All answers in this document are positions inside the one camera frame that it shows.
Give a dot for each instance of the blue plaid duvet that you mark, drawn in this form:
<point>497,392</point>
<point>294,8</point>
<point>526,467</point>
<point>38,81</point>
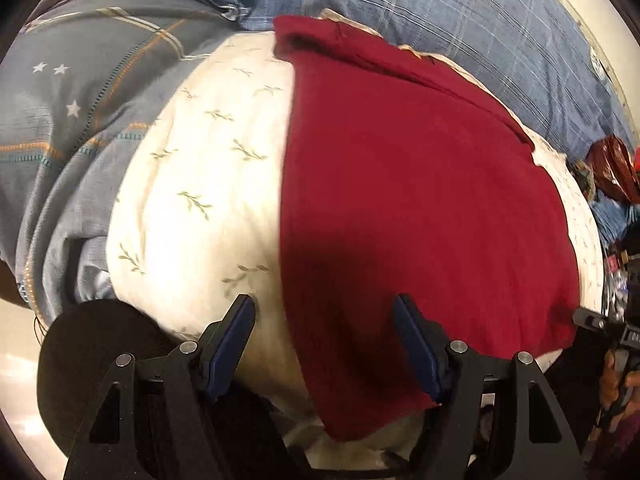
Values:
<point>475,25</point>

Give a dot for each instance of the grey star print blanket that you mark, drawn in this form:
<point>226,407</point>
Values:
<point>75,110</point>

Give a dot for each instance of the red knit sweater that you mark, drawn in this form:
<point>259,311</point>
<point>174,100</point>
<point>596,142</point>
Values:
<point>400,210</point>

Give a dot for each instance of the person's right forearm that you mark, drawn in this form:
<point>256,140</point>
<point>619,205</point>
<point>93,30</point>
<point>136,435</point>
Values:
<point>617,447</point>

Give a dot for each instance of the white leaf-print pillow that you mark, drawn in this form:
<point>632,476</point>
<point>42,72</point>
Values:
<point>200,210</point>

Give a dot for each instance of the shiny red bag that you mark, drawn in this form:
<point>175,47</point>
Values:
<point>614,167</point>

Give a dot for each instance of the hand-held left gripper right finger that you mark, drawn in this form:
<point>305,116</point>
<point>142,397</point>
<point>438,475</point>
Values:
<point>418,350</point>

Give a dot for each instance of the crumpled blue cloth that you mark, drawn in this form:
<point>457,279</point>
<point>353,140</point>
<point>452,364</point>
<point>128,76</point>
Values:
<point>616,220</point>

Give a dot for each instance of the person's right hand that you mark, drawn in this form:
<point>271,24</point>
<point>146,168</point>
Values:
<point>613,385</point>

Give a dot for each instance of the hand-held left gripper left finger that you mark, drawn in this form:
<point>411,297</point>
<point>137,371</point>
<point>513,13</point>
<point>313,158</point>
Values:
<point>231,345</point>

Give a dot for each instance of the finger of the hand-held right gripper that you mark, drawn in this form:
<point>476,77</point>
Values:
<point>590,318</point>

